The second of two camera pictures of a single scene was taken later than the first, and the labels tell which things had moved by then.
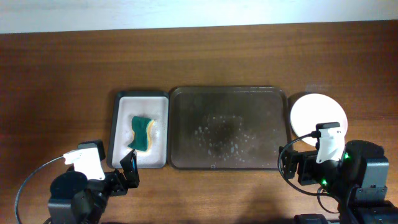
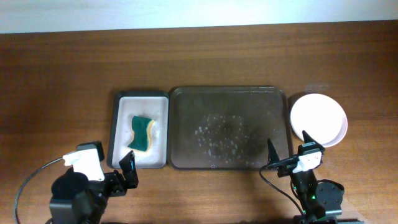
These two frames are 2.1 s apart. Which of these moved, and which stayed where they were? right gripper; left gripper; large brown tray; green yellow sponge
Moved: right gripper
Stayed: green yellow sponge; large brown tray; left gripper
